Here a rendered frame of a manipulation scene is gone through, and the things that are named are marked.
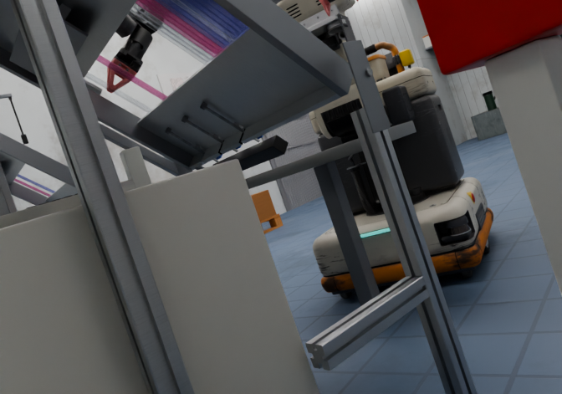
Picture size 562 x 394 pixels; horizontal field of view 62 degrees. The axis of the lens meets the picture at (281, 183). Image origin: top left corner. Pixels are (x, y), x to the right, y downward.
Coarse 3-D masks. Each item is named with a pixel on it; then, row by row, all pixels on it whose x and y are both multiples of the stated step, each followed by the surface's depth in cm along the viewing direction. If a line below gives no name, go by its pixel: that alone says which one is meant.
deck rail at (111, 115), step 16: (0, 48) 117; (0, 64) 117; (16, 64) 119; (32, 80) 120; (96, 96) 129; (96, 112) 128; (112, 112) 131; (128, 112) 134; (128, 128) 133; (144, 128) 136; (144, 144) 136; (160, 144) 138; (176, 160) 140
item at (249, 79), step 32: (224, 64) 98; (256, 64) 95; (288, 64) 92; (192, 96) 112; (224, 96) 108; (256, 96) 105; (288, 96) 101; (160, 128) 133; (192, 128) 127; (224, 128) 122
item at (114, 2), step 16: (0, 0) 100; (64, 0) 94; (80, 0) 92; (96, 0) 91; (112, 0) 90; (128, 0) 88; (0, 16) 105; (64, 16) 95; (80, 16) 97; (96, 16) 95; (112, 16) 94; (0, 32) 111; (16, 32) 109; (80, 32) 95; (96, 32) 100; (112, 32) 99; (16, 48) 108; (80, 48) 100; (96, 48) 106; (32, 64) 113; (80, 64) 114
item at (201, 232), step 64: (128, 192) 61; (192, 192) 66; (0, 256) 51; (64, 256) 55; (192, 256) 64; (256, 256) 70; (0, 320) 50; (64, 320) 54; (192, 320) 62; (256, 320) 68; (0, 384) 49; (64, 384) 52; (128, 384) 56; (192, 384) 61; (256, 384) 66
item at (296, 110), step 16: (320, 96) 94; (336, 96) 90; (288, 112) 103; (304, 112) 98; (256, 128) 113; (272, 128) 107; (224, 144) 126; (240, 144) 119; (192, 160) 142; (208, 160) 133
